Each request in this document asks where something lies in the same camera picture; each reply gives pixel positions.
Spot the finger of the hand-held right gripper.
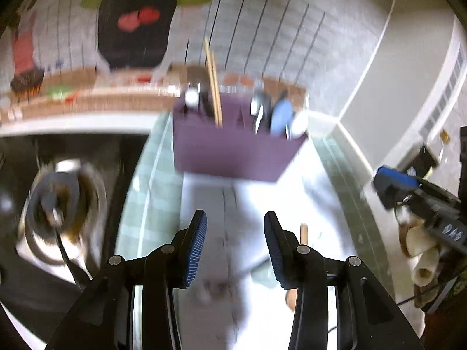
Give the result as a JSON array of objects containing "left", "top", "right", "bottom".
[{"left": 372, "top": 166, "right": 424, "bottom": 210}]

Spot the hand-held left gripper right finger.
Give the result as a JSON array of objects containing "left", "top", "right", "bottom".
[{"left": 263, "top": 211, "right": 426, "bottom": 350}]

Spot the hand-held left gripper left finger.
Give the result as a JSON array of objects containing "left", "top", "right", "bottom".
[{"left": 46, "top": 209, "right": 208, "bottom": 350}]

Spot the wooden spoon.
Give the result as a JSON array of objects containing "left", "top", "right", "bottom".
[{"left": 285, "top": 223, "right": 310, "bottom": 312}]

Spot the purple utensil holder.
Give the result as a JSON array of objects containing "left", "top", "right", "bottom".
[{"left": 172, "top": 95, "right": 309, "bottom": 183}]

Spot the person's right hand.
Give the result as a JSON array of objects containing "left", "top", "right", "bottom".
[{"left": 398, "top": 208, "right": 444, "bottom": 290}]

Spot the pale green utensil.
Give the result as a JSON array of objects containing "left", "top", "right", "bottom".
[{"left": 233, "top": 257, "right": 278, "bottom": 289}]

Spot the black box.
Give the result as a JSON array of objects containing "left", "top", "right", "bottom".
[{"left": 405, "top": 145, "right": 438, "bottom": 177}]

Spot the white printed mat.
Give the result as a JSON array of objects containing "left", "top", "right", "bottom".
[{"left": 175, "top": 173, "right": 365, "bottom": 350}]

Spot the white vented panel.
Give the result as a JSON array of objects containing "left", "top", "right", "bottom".
[{"left": 419, "top": 44, "right": 467, "bottom": 143}]

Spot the white spoon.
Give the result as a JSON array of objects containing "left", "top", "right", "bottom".
[{"left": 286, "top": 111, "right": 310, "bottom": 141}]

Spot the blue spoon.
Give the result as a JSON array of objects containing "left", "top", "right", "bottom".
[{"left": 270, "top": 98, "right": 294, "bottom": 137}]

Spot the metal pot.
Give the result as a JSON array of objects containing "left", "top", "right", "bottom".
[{"left": 16, "top": 158, "right": 108, "bottom": 263}]

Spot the black utensil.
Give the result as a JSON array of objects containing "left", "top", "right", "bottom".
[{"left": 199, "top": 89, "right": 216, "bottom": 119}]

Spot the wooden chopstick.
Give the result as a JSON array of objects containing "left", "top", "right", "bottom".
[
  {"left": 210, "top": 53, "right": 224, "bottom": 128},
  {"left": 203, "top": 37, "right": 221, "bottom": 128}
]

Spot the black gas stove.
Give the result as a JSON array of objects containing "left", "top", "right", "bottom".
[{"left": 0, "top": 135, "right": 150, "bottom": 321}]

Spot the white-handled utensil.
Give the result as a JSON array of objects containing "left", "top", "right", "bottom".
[{"left": 184, "top": 88, "right": 199, "bottom": 112}]

